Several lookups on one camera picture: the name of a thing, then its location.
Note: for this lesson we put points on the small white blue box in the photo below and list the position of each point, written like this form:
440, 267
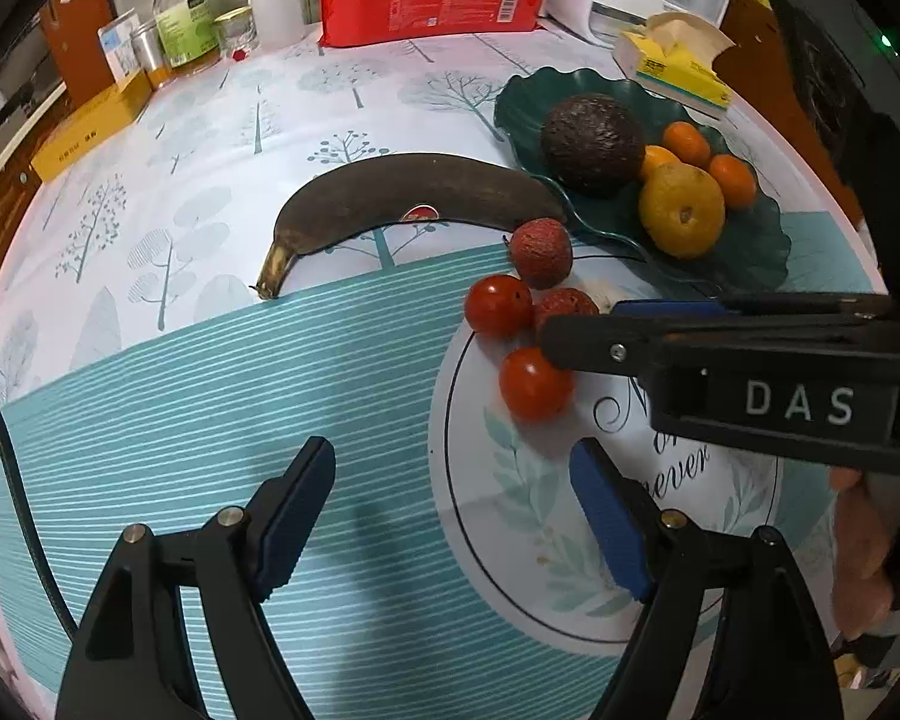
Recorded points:
118, 45

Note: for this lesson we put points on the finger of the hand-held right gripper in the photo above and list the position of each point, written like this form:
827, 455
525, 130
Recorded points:
667, 307
645, 341

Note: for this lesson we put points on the person's right hand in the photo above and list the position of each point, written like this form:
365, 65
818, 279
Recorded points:
862, 547

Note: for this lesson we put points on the large yellow orange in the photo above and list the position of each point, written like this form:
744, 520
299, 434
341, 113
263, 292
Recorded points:
681, 210

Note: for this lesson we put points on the dark green scalloped plate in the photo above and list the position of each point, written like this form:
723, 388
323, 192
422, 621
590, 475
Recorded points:
750, 247

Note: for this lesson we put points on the green label glass bottle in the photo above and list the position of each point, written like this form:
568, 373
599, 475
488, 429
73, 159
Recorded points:
184, 22

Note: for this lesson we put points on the small glass jar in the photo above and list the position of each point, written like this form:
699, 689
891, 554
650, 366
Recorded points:
236, 30

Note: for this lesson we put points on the yellow tin box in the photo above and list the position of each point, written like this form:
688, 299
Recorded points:
90, 131

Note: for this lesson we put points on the yellow tissue pack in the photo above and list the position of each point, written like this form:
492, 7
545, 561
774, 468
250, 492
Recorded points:
675, 64

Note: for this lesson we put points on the small orange tangerine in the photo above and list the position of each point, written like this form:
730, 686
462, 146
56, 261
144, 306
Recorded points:
733, 181
655, 159
685, 144

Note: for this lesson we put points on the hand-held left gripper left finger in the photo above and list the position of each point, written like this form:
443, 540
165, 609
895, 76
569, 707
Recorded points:
292, 532

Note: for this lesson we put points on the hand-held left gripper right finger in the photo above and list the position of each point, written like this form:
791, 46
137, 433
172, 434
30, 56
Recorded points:
615, 525

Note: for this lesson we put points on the dark avocado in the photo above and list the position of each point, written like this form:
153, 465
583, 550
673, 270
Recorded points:
592, 142

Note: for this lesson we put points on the red cherry tomato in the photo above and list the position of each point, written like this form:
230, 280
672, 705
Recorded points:
498, 306
535, 385

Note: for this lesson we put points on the red lychee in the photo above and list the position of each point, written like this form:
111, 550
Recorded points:
540, 253
562, 306

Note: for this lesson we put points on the overripe brown banana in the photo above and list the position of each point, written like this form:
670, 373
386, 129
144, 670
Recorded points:
390, 195

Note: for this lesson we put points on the small metal can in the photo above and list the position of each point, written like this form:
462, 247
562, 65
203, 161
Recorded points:
148, 49

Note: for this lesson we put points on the person's right forearm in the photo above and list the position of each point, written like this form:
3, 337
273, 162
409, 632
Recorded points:
896, 621

